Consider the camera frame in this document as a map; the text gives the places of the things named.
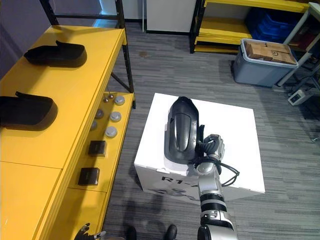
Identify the black plastic housing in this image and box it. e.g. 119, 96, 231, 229
23, 40, 88, 68
0, 91, 59, 132
163, 96, 201, 165

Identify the yellow shelf rack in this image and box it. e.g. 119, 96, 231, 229
189, 0, 311, 55

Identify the white cabinet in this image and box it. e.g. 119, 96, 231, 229
145, 0, 199, 34

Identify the black square box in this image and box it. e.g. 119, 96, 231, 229
77, 167, 101, 187
88, 140, 108, 157

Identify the grey plastic bin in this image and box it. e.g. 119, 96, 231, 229
232, 38, 300, 88

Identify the brown cardboard box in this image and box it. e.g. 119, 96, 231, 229
243, 40, 296, 64

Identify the robot left dark foot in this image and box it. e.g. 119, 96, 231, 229
124, 225, 138, 240

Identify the robot dark foot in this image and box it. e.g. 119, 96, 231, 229
124, 225, 138, 240
165, 224, 178, 240

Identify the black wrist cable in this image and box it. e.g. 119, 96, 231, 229
215, 161, 241, 188

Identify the blue plastic bin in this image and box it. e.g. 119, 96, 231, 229
245, 9, 301, 45

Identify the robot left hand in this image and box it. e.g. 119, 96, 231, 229
76, 222, 107, 240

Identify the white power adapter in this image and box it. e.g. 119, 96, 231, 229
287, 89, 314, 106

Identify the robot right dark foot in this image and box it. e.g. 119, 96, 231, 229
165, 224, 178, 240

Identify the yellow shelf with black frame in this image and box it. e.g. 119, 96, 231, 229
0, 0, 137, 240

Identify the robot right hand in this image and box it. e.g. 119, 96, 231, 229
192, 124, 226, 165

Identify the white cardboard box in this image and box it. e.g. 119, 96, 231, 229
133, 92, 266, 203

